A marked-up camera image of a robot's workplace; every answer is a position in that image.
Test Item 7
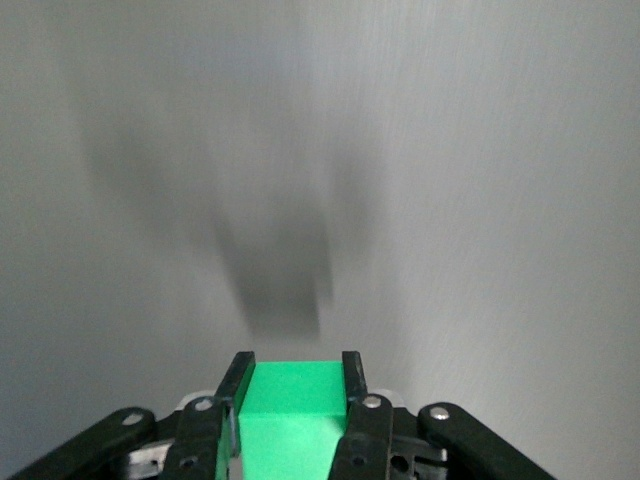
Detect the small green cube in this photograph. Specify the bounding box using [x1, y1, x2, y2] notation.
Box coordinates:
[214, 359, 351, 480]

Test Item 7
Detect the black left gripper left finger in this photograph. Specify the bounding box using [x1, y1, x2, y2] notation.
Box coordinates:
[8, 350, 257, 480]

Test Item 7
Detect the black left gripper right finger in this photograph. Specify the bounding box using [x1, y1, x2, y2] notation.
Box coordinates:
[327, 350, 557, 480]

